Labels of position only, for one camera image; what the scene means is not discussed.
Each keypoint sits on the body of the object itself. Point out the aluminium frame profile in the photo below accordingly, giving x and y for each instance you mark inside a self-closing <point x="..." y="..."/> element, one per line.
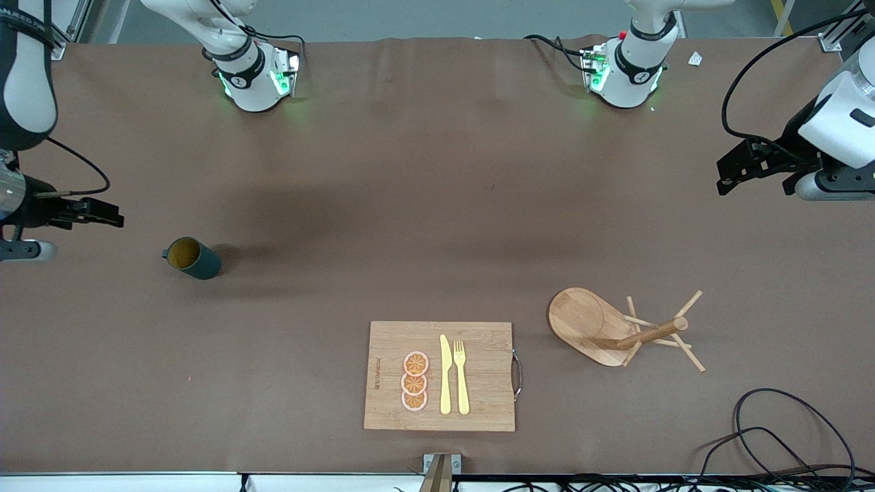
<point x="68" y="34"/>
<point x="837" y="37"/>

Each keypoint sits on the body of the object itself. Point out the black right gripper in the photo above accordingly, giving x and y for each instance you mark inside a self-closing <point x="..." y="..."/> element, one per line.
<point x="33" y="208"/>

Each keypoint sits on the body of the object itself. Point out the dark teal ribbed mug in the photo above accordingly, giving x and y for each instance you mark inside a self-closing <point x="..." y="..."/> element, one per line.
<point x="202" y="263"/>

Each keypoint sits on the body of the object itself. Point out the white paper scrap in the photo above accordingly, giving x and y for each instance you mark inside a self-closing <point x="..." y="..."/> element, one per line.
<point x="695" y="59"/>

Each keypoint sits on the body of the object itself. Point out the yellow plastic fork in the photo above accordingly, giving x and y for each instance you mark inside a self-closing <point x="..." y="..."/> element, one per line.
<point x="462" y="383"/>

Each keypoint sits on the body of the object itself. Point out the wooden mug tree stand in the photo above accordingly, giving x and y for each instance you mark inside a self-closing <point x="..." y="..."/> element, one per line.
<point x="581" y="321"/>

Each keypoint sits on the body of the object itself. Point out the toy orange slice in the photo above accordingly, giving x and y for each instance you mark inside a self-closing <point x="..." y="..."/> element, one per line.
<point x="415" y="363"/>

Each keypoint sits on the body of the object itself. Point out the aluminium profile with bracket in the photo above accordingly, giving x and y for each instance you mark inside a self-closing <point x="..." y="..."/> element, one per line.
<point x="441" y="468"/>

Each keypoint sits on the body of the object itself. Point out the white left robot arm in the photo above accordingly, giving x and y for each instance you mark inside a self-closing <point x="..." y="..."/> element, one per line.
<point x="847" y="116"/>

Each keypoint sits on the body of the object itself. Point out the brown table cover sheet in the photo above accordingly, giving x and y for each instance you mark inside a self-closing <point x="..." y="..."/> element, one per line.
<point x="342" y="205"/>

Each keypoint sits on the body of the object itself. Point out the yellow plastic knife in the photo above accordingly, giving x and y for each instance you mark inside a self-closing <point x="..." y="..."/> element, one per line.
<point x="446" y="376"/>

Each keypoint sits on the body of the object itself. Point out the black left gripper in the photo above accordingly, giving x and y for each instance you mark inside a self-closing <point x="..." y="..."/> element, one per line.
<point x="797" y="139"/>

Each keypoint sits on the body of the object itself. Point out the white table edge rail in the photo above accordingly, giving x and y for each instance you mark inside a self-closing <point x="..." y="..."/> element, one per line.
<point x="137" y="482"/>

